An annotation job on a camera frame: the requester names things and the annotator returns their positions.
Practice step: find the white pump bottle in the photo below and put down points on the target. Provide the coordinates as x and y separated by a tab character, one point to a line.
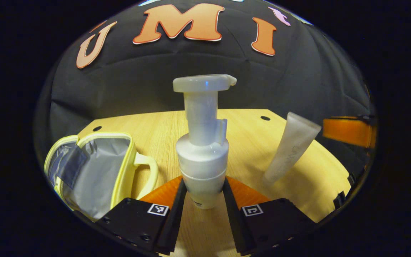
202	157

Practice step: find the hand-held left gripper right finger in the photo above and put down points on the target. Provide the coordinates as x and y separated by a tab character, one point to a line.
232	214

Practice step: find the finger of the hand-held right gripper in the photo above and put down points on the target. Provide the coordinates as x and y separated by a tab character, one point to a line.
350	131

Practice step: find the frosted white tube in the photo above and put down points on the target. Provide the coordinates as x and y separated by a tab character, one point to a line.
293	146

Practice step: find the pale yellow suitcase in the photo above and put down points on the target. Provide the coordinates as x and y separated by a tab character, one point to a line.
98	167

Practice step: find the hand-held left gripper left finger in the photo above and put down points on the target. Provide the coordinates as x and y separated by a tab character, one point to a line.
177	214

